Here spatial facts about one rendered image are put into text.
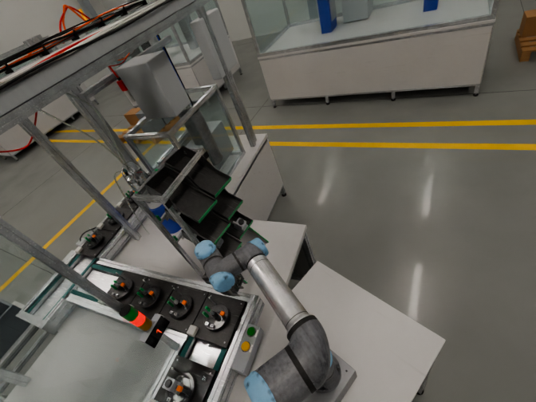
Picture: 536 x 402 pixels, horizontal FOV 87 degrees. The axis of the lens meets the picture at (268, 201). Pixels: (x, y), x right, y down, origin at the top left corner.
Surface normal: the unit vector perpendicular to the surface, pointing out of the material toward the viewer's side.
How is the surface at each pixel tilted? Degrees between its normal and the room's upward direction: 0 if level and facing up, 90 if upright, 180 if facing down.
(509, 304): 0
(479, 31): 90
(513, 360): 0
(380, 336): 0
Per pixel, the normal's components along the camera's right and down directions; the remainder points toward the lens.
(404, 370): -0.29, -0.69
